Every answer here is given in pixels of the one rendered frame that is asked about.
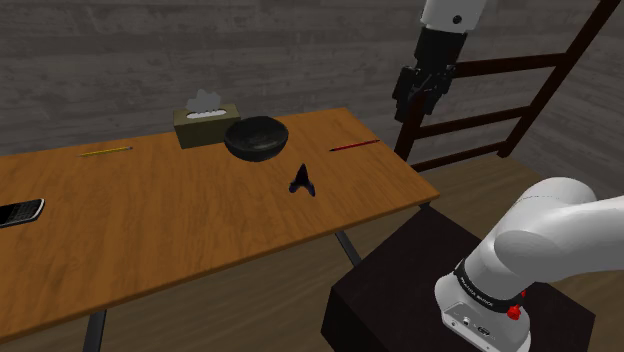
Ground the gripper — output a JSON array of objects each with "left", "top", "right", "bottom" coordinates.
[{"left": 392, "top": 26, "right": 469, "bottom": 124}]

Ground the red pencil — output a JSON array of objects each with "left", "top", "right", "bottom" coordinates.
[{"left": 328, "top": 138, "right": 382, "bottom": 153}]

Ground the dark wooden ladder shelf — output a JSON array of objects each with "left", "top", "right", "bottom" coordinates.
[{"left": 392, "top": 0, "right": 623, "bottom": 173}]

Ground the dark blue pointed figure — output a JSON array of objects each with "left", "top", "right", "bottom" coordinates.
[{"left": 288, "top": 163, "right": 317, "bottom": 198}]

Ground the black bowl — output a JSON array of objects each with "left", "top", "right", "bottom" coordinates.
[{"left": 223, "top": 115, "right": 290, "bottom": 163}]

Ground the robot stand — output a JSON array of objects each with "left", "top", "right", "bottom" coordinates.
[{"left": 320, "top": 204, "right": 597, "bottom": 352}]

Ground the tissue box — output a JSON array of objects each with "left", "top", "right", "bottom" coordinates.
[{"left": 172, "top": 88, "right": 243, "bottom": 150}]

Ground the wooden table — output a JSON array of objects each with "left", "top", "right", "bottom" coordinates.
[{"left": 0, "top": 107, "right": 441, "bottom": 352}]

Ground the yellow pencil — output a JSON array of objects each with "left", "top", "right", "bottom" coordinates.
[{"left": 77, "top": 145, "right": 134, "bottom": 159}]

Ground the black phone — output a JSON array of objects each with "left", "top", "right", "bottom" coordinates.
[{"left": 0, "top": 197, "right": 46, "bottom": 229}]

